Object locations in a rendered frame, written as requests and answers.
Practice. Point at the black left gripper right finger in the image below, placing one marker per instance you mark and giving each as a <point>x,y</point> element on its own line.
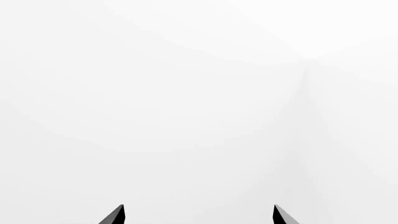
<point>282,217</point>

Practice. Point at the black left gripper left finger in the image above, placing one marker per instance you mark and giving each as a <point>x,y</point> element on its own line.
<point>115,216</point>

